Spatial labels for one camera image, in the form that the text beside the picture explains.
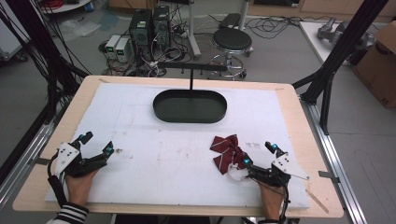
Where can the person's left hand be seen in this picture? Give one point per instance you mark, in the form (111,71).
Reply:
(79,188)

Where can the grey machine part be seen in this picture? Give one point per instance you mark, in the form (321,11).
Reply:
(334,31)

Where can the black oval tray with stand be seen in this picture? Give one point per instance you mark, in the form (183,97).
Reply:
(190,107)

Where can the grey metal clamp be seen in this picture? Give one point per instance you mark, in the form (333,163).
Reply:
(328,176)
(40,161)

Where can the aluminium rail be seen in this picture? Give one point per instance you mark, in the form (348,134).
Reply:
(336,161)
(28,158)

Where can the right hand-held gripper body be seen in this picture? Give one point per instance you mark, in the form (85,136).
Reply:
(269,174)

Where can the black round stool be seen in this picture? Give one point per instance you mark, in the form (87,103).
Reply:
(232,40)

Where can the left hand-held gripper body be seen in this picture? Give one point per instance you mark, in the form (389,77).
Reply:
(81,164)

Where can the white power supply unit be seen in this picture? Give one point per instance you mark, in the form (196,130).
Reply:
(112,45)
(122,49)

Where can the white foam mat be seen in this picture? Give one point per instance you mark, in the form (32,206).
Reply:
(174,155)

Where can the flat black box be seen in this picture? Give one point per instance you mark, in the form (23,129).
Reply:
(230,20)

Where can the white floor board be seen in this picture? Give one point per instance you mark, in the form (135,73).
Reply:
(314,40)

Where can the brown cardboard box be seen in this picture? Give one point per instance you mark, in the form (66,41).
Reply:
(378,68)

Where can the black computer tower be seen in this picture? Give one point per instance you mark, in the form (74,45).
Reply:
(140,31)
(162,26)

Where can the black metal frame post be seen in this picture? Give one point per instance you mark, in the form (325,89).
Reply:
(339,46)

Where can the red striped bow tie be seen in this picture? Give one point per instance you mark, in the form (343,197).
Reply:
(229,154)

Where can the thin wooden stick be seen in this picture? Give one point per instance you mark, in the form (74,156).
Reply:
(317,201)

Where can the person's right hand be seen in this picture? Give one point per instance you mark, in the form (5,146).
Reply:
(271,200)

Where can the white table leg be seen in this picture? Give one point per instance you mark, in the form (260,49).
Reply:
(193,31)
(243,14)

